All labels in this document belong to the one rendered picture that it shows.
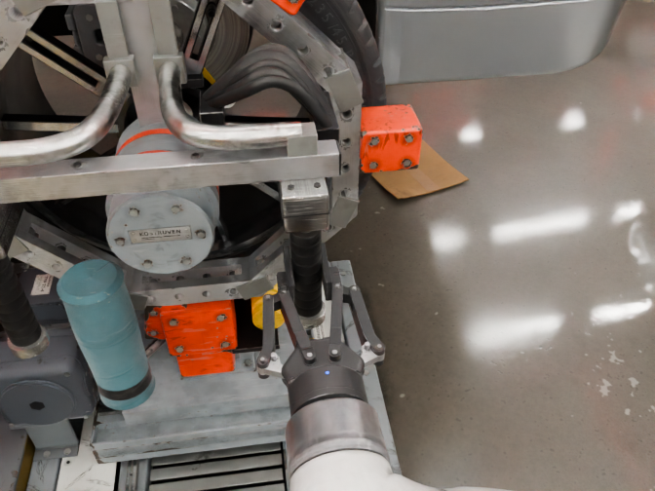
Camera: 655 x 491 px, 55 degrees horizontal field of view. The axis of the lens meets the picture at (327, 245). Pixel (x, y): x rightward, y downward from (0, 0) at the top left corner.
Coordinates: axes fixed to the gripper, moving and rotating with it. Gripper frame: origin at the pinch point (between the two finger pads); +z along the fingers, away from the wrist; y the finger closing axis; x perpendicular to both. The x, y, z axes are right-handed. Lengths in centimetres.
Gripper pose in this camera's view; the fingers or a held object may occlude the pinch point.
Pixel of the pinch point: (306, 271)
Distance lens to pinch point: 74.3
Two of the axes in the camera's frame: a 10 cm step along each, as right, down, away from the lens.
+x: 0.0, -7.5, -6.6
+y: 9.9, -0.9, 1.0
